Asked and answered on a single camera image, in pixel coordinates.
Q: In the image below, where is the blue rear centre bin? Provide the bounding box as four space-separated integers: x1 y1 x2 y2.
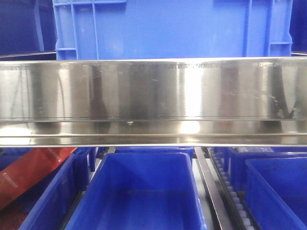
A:
115 146 195 161

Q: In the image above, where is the blue centre shelf bin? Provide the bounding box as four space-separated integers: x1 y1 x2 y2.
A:
66 153 207 230

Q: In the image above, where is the blue shelf bin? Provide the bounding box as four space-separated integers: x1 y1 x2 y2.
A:
66 153 207 230
0 148 94 230
245 157 307 230

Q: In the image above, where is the blue rear right bin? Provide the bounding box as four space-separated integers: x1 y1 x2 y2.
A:
226 147 307 191

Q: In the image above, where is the blue left shelf bin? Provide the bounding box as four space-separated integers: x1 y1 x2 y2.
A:
0 148 94 230

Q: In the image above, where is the blue right shelf bin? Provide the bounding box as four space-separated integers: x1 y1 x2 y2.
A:
245 157 307 230

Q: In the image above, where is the large blue upper crate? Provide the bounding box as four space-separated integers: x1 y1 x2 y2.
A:
53 0 293 60

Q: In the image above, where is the metal roller track divider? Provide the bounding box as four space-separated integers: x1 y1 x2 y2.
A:
193 147 258 230

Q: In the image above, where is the red flat package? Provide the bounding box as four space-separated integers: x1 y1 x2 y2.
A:
0 147 76 209

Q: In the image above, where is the dark blue upper left crate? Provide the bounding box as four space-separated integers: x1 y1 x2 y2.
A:
0 0 56 56

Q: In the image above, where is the stainless steel shelf rail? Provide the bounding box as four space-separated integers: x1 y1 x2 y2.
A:
0 57 307 147

